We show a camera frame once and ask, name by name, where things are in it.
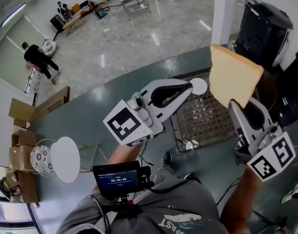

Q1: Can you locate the black speaker box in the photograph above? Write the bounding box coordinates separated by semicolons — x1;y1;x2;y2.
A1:
50;15;65;33

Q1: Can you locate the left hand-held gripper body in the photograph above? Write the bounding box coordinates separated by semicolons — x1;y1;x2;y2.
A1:
102;93;165;147

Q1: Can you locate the orange sofa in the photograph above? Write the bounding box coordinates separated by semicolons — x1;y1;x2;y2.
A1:
71;0;95;16

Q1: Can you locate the pile of cardboard boxes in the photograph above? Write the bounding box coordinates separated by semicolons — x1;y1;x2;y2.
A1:
2;85;71;204

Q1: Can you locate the teal vacuum cleaner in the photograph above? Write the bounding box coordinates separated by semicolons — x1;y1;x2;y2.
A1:
95;7;108;20

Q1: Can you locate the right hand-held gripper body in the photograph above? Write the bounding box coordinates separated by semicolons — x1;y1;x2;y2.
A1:
234;124;297;182

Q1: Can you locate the white round side table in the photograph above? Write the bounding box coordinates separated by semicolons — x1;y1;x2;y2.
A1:
50;136;80;184

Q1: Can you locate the black lidded bin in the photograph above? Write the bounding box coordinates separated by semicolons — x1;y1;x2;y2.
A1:
273;49;298;126

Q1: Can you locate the low wooden table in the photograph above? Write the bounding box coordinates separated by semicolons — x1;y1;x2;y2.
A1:
62;16;87;35

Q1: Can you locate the black chest monitor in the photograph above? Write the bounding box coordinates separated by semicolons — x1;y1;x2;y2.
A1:
92;160;154;199

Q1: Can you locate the black cable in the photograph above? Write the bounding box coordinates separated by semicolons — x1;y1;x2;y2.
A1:
216;176;242;204

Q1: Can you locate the person's left forearm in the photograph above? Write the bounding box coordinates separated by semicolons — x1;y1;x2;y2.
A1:
91;144;142;197

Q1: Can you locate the person's right forearm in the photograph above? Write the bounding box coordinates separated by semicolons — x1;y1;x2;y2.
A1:
219;166;263;234

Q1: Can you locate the golden toast bread slice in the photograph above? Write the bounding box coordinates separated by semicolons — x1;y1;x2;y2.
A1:
209;44;264;110

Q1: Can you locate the wire rack tray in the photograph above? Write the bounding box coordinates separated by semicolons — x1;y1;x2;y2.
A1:
167;71;239;153

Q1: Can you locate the floral round side table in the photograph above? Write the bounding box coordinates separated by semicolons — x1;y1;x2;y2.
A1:
30;144;54;178

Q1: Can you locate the person's black shoe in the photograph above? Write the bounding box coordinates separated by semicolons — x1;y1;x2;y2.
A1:
161;151;173;167

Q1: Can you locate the small white plate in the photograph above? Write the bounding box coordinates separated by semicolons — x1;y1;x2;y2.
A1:
189;78;208;96

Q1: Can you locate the grey printed t-shirt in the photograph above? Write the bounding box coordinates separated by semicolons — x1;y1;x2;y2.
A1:
56;166;229;234

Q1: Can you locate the black monitor mount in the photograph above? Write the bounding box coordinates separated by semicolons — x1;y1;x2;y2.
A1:
114;195;139;213

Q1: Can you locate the white round floor robot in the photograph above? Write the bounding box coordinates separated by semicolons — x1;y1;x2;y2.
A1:
41;39;59;58

